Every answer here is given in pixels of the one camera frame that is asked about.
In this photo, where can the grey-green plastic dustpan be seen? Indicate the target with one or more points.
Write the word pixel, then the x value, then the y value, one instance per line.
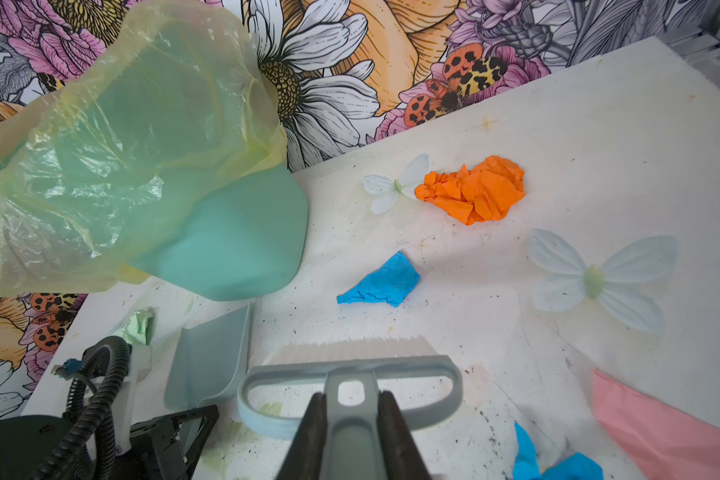
pixel 209 362

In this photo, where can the green plastic trash bin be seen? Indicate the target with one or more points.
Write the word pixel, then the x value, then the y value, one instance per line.
pixel 243 241

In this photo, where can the light green paper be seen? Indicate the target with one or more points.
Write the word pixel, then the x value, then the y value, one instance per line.
pixel 137 329

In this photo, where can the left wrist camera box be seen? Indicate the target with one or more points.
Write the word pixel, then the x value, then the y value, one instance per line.
pixel 123 405

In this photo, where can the blue crumpled paper middle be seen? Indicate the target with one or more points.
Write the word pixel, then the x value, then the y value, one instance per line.
pixel 390 284

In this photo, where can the large orange crumpled paper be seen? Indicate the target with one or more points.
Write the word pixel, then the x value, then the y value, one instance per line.
pixel 482 194

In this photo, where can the grey-green hand brush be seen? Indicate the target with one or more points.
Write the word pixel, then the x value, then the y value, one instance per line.
pixel 351 374

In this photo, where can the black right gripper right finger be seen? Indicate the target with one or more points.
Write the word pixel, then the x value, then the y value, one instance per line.
pixel 401 457

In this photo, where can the pink crumpled paper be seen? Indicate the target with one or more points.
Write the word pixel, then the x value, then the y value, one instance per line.
pixel 663 442

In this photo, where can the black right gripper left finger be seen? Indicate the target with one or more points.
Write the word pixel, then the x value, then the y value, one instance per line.
pixel 304 458

